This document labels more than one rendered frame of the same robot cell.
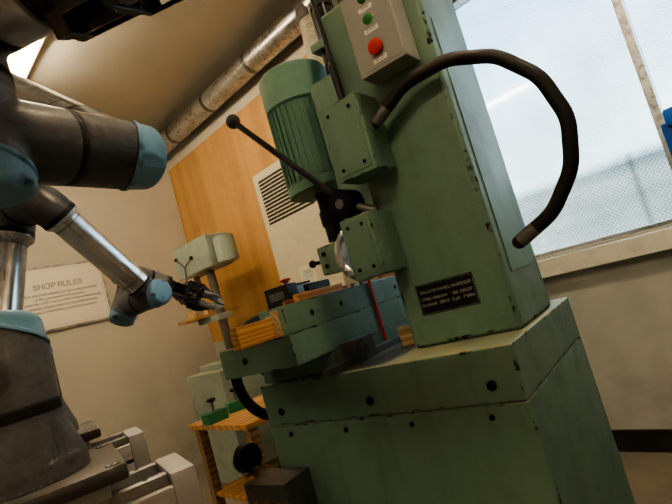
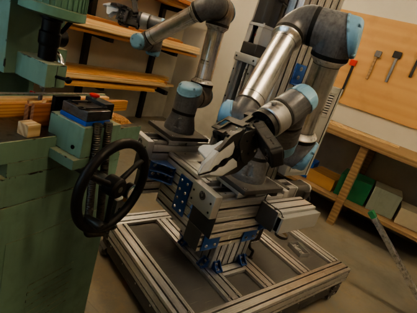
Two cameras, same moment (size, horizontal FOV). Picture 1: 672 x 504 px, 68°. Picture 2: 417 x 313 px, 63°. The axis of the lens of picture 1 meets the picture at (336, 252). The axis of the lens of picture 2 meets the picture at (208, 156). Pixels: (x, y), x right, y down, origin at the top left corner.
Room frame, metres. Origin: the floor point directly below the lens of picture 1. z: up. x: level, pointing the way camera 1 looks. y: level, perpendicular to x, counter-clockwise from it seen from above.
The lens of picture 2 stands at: (2.28, 0.29, 1.26)
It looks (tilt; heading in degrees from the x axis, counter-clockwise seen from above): 18 degrees down; 167
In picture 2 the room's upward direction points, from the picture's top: 18 degrees clockwise
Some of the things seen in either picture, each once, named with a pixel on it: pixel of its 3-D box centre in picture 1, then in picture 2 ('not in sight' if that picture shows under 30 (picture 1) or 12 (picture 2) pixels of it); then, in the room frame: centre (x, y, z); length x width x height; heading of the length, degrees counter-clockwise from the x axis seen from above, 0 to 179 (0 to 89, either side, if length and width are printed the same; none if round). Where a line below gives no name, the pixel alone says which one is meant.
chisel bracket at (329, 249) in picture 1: (350, 256); (40, 72); (1.18, -0.03, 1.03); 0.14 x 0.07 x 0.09; 54
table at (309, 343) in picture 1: (327, 329); (62, 135); (1.25, 0.07, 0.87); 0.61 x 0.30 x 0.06; 144
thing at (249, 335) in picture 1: (334, 308); (64, 107); (1.12, 0.04, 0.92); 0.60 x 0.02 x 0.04; 144
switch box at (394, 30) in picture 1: (379, 31); not in sight; (0.89, -0.19, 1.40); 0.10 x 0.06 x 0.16; 54
